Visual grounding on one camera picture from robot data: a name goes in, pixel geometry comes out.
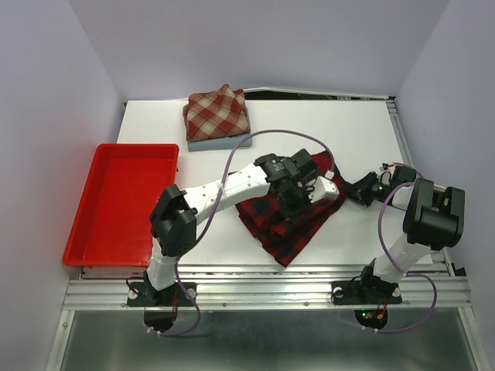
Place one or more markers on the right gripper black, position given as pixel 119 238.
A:
pixel 360 190

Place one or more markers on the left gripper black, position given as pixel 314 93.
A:
pixel 293 215

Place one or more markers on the red navy plaid skirt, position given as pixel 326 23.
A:
pixel 281 238

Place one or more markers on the light blue denim skirt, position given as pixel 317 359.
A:
pixel 243 141

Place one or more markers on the red cream plaid skirt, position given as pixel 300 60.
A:
pixel 217 114

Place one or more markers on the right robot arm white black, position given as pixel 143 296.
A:
pixel 434 219

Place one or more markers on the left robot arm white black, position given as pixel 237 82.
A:
pixel 294 181

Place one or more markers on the red plastic bin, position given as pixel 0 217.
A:
pixel 111 227

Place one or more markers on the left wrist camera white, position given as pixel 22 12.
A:
pixel 328 189

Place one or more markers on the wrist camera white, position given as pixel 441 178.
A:
pixel 328 189
pixel 387 170

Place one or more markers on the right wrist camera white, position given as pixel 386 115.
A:
pixel 387 170

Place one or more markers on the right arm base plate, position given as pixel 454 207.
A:
pixel 355 293

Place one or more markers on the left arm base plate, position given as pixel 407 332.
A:
pixel 140 295

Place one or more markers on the aluminium frame rail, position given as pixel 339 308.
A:
pixel 261 287

